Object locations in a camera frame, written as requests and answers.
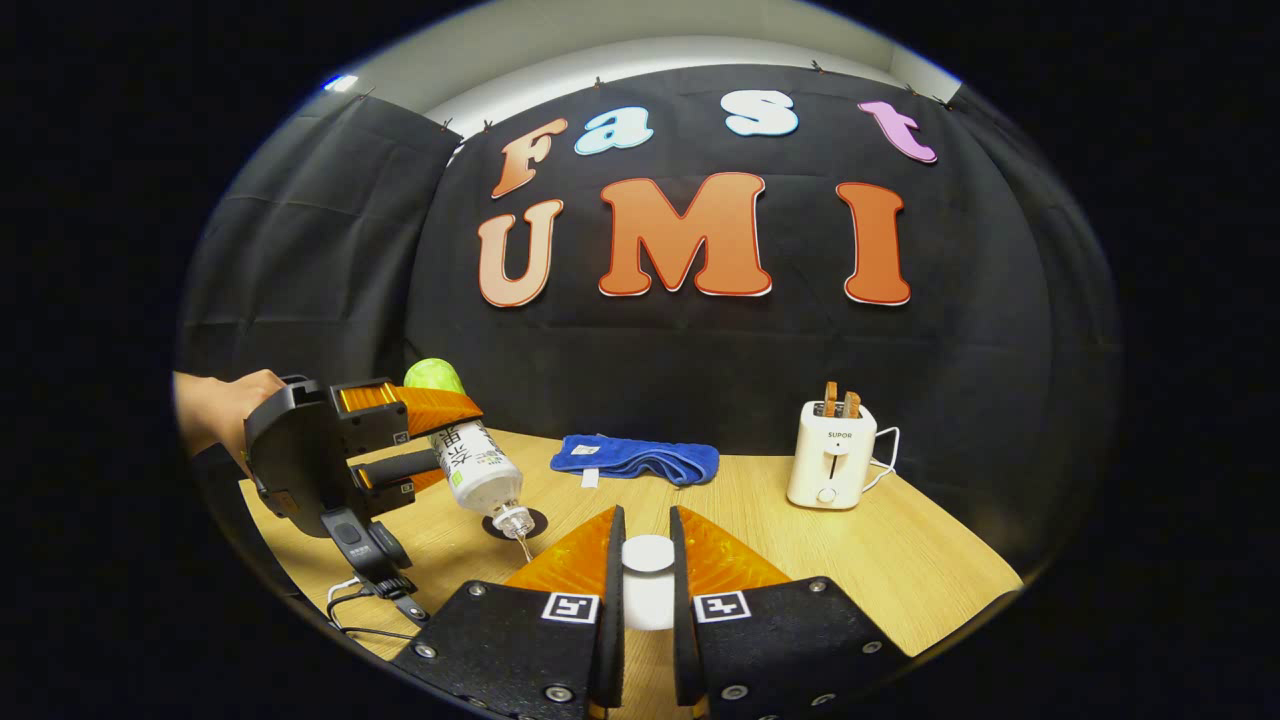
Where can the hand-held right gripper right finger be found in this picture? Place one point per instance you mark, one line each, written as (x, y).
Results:
(683, 640)

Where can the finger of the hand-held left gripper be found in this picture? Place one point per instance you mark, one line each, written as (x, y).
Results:
(400, 468)
(440, 408)

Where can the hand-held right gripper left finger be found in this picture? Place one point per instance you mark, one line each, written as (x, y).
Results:
(611, 640)

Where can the white teacup lid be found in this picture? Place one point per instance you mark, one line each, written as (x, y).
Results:
(648, 590)

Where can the clear water bottle white label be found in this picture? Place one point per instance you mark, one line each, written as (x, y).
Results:
(480, 470)

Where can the black round coaster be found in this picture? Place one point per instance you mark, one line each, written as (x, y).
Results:
(495, 525)

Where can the blue towel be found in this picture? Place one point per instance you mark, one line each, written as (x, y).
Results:
(640, 458)

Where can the white toaster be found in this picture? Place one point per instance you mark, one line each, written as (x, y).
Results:
(830, 460)

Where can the black backdrop cloth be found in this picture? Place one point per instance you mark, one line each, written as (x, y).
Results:
(700, 360)

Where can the brown toast slice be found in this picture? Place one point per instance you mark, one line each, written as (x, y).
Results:
(831, 400)
(852, 405)

